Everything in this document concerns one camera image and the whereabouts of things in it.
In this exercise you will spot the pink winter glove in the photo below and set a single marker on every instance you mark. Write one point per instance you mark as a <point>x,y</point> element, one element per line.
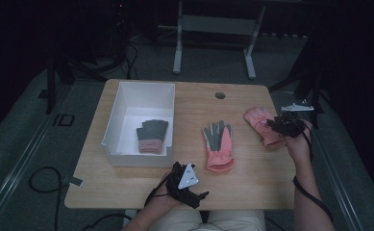
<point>256,118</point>
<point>219,147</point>

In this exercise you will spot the metal floor rail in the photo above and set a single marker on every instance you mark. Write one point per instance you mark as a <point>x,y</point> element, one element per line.
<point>18,166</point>
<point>335,183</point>

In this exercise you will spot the person's left hand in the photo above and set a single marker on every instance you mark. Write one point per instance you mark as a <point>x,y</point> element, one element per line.
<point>162,197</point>

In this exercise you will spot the white box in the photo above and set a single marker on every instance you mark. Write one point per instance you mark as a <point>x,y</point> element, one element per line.
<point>141,128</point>

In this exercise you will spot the round grey table grommet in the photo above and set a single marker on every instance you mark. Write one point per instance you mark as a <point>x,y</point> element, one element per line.
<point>220,95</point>

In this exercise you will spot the person's right hand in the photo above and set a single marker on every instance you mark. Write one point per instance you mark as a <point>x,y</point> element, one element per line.
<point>300,147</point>

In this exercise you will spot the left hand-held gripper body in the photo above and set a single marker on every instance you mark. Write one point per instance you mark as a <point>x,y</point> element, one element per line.
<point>183,189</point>

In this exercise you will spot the white metal stand frame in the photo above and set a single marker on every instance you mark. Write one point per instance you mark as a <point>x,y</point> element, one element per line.
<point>218,24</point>

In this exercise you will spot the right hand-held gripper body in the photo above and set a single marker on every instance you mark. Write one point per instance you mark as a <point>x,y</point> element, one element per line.
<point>290,125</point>

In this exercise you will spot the black tripod stand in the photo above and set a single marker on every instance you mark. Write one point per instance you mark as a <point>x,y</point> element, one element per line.
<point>311,80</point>
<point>66,72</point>

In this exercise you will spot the person's beige trousers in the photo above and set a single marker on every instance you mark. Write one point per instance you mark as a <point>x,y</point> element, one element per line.
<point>213,221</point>

